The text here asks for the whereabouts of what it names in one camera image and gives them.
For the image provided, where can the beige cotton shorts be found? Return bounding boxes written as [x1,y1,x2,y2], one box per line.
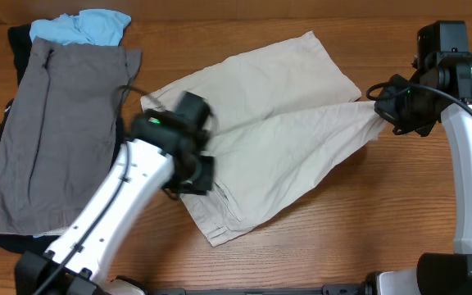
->
[140,32,385,246]

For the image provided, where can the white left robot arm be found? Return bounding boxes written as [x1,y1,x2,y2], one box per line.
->
[15,110,218,295]

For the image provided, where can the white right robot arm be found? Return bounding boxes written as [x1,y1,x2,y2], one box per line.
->
[365,52,472,294]

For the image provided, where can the grey shorts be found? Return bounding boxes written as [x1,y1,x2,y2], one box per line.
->
[0,38,142,235]

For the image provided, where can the light blue garment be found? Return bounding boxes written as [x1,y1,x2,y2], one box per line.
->
[29,9,131,46]

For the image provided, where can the black garment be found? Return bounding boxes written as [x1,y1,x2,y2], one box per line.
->
[0,24,58,254]

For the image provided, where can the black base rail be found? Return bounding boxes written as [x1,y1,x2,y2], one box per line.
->
[148,283,375,295]

